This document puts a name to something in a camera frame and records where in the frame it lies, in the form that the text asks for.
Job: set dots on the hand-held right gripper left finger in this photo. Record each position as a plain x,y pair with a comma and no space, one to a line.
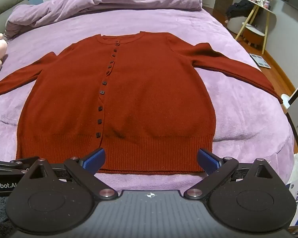
96,158

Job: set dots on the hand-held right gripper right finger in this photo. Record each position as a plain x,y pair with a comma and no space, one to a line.
208,160

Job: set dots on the red knit cardigan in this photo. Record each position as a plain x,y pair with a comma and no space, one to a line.
151,91

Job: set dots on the bed with purple sheet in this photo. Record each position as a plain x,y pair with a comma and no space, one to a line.
238,109

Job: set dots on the bathroom scale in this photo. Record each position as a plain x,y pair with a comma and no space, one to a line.
260,60

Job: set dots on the white round stool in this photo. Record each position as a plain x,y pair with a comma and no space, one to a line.
254,33

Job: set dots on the side table with yellow legs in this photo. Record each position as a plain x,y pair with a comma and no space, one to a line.
250,17

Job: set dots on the purple duvet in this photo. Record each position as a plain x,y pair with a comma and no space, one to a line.
101,2

